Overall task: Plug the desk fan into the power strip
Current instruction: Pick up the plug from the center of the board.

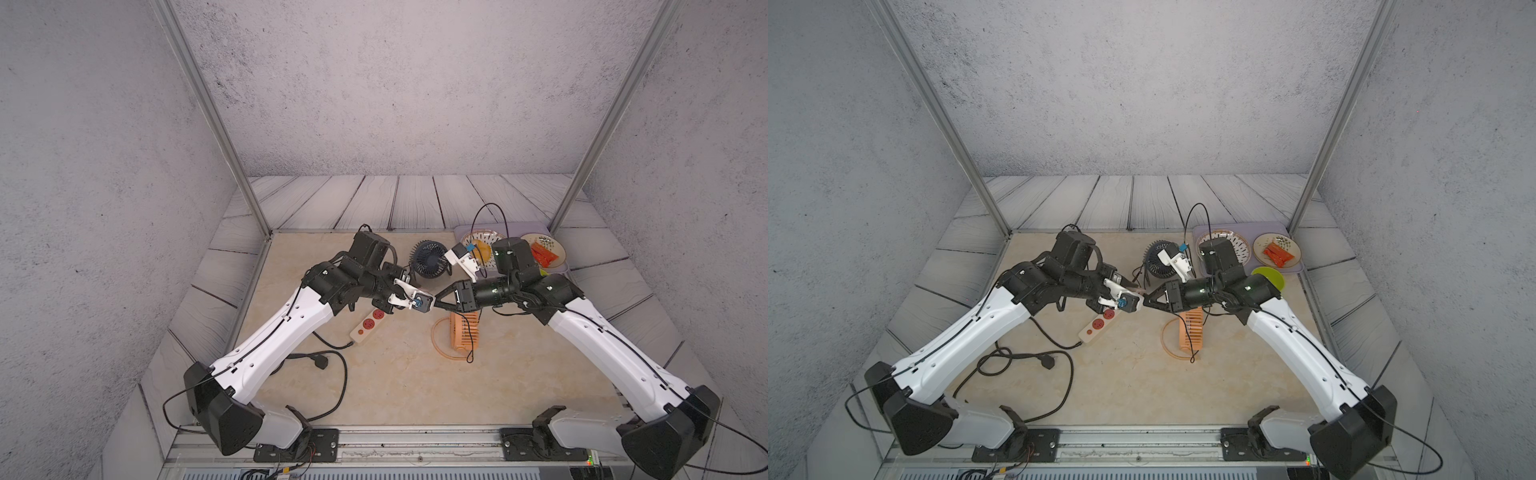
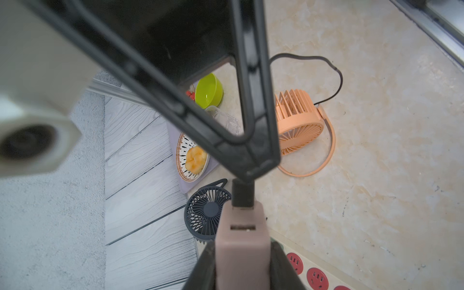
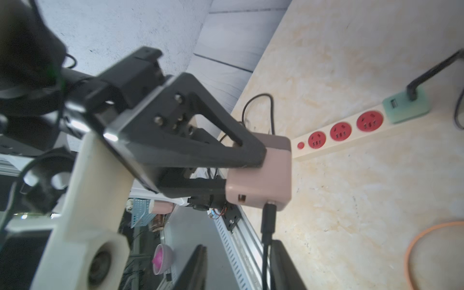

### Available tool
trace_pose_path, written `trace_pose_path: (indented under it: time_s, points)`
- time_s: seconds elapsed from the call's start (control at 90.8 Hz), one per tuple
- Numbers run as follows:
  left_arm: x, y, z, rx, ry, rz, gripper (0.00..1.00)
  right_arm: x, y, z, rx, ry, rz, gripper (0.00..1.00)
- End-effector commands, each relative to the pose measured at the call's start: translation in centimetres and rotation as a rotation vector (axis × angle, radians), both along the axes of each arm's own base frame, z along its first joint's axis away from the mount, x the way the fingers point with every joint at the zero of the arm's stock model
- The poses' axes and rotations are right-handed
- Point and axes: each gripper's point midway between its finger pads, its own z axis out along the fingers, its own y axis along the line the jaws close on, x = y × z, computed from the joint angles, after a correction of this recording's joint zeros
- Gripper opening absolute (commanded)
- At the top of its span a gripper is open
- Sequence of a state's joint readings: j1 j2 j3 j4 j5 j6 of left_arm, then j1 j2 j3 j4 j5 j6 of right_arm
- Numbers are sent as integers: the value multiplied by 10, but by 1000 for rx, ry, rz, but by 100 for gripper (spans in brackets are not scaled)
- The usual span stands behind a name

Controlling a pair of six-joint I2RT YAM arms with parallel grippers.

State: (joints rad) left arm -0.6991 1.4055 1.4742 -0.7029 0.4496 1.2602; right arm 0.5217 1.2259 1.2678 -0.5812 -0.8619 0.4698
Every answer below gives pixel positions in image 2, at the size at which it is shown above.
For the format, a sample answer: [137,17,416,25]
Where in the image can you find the aluminium front rail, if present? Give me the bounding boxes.
[391,0,464,66]

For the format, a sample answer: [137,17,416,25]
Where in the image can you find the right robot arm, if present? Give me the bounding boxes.
[25,1,281,181]

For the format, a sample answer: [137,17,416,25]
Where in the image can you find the plate with red food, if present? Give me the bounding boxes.
[186,91,195,101]

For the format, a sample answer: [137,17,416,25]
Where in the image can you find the patterned bowl with yellow food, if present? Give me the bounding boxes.
[175,133,210,182]

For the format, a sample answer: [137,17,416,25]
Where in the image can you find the green bowl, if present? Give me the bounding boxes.
[195,73,224,109]

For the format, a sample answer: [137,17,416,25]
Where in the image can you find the orange fan black cable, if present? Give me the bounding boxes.
[269,52,344,106]

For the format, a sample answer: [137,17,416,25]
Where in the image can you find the clear plastic cup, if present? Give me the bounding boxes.
[205,106,241,135]

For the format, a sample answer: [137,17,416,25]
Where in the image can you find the beige power strip red sockets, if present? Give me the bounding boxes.
[269,229,368,290]

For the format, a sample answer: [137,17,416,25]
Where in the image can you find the pink plug adapter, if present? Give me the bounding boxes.
[215,201,271,290]

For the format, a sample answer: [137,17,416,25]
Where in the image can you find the orange desk fan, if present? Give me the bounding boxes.
[274,89,337,178]

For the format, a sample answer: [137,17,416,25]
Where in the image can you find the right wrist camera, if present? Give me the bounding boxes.
[1,1,100,178]

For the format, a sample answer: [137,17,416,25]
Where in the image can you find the right aluminium frame post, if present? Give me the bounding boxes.
[87,79,151,108]

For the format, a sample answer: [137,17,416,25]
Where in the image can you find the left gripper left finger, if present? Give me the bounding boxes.
[182,250,216,290]

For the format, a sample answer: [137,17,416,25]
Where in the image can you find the black desk fan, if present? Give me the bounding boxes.
[184,178,232,244]

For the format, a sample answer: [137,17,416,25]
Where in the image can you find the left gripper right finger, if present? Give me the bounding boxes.
[270,241,306,290]

